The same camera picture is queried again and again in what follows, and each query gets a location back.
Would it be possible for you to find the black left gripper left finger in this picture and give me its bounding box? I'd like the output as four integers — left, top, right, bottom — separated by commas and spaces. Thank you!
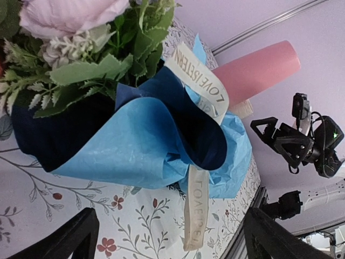
9, 208, 99, 259

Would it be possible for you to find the floral tablecloth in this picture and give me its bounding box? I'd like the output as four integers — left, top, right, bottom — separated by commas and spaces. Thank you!
1, 114, 260, 258

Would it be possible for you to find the cream printed ribbon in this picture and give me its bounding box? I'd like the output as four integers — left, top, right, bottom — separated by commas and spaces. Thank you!
165, 43, 229, 251

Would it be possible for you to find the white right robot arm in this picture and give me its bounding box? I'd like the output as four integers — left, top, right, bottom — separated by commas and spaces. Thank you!
250, 115, 344, 220

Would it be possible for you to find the artificial flower bouquet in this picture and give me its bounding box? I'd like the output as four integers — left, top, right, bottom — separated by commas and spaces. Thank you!
1, 0, 177, 118

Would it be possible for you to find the blue wrapping paper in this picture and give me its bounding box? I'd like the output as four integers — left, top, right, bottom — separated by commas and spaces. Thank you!
10, 33, 253, 200

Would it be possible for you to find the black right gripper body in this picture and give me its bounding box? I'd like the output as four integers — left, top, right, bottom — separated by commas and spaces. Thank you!
274, 123, 314, 166

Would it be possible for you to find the right aluminium frame post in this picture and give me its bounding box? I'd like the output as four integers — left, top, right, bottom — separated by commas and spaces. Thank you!
211, 0, 327, 56

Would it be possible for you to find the pink vase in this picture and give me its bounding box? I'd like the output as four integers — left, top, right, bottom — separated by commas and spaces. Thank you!
212, 40, 301, 107

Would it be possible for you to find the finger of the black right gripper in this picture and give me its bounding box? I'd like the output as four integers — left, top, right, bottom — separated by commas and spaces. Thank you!
250, 117, 278, 143

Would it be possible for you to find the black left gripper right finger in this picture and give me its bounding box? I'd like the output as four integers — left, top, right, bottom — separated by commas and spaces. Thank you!
243, 208, 330, 259

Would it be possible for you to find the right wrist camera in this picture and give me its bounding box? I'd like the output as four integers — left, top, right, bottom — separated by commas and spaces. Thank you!
292, 93, 310, 120

